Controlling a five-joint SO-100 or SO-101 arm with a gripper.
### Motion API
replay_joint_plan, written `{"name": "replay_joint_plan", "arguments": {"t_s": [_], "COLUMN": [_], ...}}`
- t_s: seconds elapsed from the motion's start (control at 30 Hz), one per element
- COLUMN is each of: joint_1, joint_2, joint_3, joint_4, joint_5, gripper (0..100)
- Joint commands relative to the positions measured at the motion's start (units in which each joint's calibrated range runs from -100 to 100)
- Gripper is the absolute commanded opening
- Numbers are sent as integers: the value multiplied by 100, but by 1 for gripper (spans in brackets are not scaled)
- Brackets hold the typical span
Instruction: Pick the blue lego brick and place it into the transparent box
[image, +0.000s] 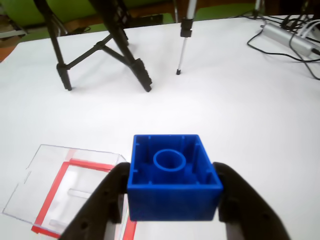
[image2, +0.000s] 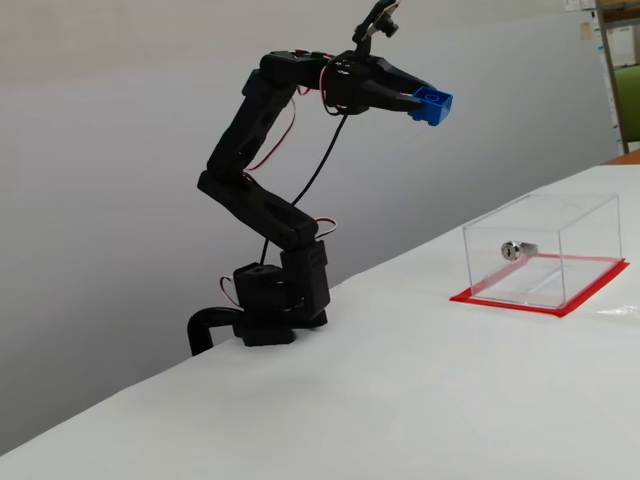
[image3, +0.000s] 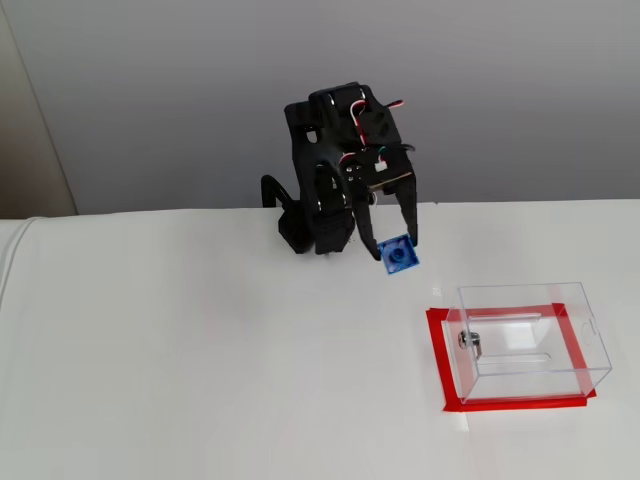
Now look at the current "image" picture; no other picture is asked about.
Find blue lego brick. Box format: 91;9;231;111
126;134;224;222

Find transparent plastic box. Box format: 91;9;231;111
1;143;127;237

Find black hub cable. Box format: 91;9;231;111
288;34;320;81
246;29;320;63

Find silver usb hub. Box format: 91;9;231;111
259;22;320;57

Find silver tripod leg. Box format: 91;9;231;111
175;0;198;76

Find red tape frame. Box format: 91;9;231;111
31;157;138;240

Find black tripod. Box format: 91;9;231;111
33;0;153;93

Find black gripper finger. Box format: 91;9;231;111
212;161;292;240
57;161;131;240

